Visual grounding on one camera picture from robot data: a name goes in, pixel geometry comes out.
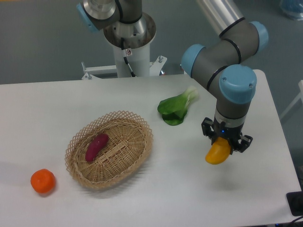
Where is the orange tangerine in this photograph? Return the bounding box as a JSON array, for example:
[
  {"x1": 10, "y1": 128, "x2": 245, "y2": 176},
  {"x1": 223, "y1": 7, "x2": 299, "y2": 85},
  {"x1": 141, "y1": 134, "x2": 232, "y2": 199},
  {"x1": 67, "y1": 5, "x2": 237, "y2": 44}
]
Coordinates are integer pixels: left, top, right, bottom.
[{"x1": 30, "y1": 169, "x2": 56, "y2": 194}]

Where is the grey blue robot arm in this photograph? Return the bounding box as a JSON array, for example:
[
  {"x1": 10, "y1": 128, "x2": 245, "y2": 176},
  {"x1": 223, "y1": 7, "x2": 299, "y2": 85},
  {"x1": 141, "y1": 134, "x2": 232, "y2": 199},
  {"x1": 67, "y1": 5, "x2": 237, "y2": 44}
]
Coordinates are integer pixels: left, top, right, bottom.
[{"x1": 77, "y1": 0, "x2": 268, "y2": 153}]

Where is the blue bag in corner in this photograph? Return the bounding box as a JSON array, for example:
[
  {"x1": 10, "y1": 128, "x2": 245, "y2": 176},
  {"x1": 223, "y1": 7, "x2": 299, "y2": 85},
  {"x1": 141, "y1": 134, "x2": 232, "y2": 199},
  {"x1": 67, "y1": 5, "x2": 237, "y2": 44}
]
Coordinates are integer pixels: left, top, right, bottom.
[{"x1": 279, "y1": 0, "x2": 303, "y2": 21}]

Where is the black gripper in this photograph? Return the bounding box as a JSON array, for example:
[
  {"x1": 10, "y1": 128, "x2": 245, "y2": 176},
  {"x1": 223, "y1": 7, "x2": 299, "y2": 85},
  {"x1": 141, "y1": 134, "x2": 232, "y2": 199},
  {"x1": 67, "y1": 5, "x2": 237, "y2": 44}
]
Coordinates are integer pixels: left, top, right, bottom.
[{"x1": 201, "y1": 117, "x2": 253, "y2": 155}]

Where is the green bok choy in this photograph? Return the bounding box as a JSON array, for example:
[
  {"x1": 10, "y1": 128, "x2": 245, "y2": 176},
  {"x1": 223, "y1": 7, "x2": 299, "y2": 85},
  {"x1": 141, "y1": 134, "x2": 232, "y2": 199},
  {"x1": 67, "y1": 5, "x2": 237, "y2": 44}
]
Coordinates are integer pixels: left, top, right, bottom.
[{"x1": 157, "y1": 86, "x2": 198, "y2": 126}]

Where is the purple sweet potato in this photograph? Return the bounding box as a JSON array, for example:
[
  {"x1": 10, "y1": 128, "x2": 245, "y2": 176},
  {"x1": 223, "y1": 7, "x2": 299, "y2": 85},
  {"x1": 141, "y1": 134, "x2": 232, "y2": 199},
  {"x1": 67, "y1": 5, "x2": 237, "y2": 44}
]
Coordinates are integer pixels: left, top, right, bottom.
[{"x1": 85, "y1": 133, "x2": 109, "y2": 162}]

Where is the white frame at right edge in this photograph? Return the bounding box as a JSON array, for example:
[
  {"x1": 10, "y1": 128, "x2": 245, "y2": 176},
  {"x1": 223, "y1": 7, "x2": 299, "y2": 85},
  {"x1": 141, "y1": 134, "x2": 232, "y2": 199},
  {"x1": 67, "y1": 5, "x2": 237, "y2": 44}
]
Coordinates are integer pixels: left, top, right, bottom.
[{"x1": 279, "y1": 80, "x2": 303, "y2": 122}]

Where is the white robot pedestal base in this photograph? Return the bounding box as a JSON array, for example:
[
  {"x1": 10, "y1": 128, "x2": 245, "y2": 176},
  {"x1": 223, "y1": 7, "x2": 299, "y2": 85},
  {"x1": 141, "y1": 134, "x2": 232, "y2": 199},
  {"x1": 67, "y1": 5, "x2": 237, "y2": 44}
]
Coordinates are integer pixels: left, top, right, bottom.
[{"x1": 81, "y1": 13, "x2": 167, "y2": 79}]

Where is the woven wicker basket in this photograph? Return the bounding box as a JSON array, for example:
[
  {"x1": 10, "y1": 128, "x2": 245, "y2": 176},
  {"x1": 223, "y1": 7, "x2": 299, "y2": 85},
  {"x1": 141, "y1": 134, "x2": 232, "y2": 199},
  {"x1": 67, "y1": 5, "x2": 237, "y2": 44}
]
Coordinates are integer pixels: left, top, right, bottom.
[{"x1": 65, "y1": 111, "x2": 153, "y2": 190}]

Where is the yellow orange mango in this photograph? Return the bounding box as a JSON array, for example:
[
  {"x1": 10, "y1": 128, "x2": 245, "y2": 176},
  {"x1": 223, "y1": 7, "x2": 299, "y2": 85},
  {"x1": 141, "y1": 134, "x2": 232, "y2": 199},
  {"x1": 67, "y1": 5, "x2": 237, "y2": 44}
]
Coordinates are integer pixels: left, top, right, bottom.
[{"x1": 205, "y1": 137, "x2": 231, "y2": 165}]

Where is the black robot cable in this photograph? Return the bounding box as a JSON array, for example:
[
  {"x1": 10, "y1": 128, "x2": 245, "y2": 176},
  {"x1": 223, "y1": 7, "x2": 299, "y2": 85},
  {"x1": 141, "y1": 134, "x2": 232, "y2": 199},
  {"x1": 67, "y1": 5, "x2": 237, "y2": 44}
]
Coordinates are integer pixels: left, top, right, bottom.
[{"x1": 120, "y1": 37, "x2": 137, "y2": 78}]

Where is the black device at table edge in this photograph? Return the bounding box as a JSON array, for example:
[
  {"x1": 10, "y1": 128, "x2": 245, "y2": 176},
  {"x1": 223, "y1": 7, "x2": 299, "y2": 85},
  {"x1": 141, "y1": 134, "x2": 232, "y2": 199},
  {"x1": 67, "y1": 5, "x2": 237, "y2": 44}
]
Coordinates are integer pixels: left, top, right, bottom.
[{"x1": 286, "y1": 191, "x2": 303, "y2": 216}]

